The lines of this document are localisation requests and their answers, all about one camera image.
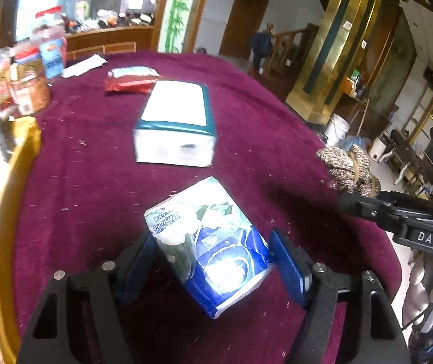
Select tall red lid jar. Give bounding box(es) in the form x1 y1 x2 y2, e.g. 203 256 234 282
35 5 63 33

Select brown knitted gloves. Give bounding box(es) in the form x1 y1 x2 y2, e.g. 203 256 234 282
315 145 381 198

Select pile of clutter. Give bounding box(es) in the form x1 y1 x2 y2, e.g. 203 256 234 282
63 8 154 33

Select teal and white tissue box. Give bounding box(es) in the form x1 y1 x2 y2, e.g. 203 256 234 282
133 79 218 167

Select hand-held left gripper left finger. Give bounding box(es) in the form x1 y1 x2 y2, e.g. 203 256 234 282
16 231 160 364

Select brown wooden door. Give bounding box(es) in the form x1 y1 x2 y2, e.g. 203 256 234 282
219 0 269 60

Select yellow gift bag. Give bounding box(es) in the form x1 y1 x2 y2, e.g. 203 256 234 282
0 116 43 364

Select white paper sheets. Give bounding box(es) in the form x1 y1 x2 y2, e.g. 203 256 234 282
62 54 108 79

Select red foil packet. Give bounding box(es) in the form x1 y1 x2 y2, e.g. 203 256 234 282
103 76 160 94

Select bamboo print pillar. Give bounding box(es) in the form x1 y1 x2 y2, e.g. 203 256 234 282
159 0 202 54

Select white padded garment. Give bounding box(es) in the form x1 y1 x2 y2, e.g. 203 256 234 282
402 252 433 364

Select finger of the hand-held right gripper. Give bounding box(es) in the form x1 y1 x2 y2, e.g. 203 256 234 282
335 190 404 236

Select white bucket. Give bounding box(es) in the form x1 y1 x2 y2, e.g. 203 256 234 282
324 113 350 148

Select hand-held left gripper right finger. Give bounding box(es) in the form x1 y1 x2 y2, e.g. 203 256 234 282
268 228 410 364

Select maroon tablecloth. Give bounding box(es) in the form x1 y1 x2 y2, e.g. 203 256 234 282
12 50 402 364

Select wooden counter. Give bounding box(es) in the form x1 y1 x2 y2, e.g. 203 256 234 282
65 26 154 59

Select blue and white tissue pack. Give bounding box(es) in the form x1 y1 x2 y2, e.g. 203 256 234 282
144 176 275 320

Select wooden stair railing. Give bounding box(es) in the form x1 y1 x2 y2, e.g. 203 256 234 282
267 25 315 80

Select blue and white flat packet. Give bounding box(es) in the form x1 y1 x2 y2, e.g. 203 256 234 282
107 66 162 80

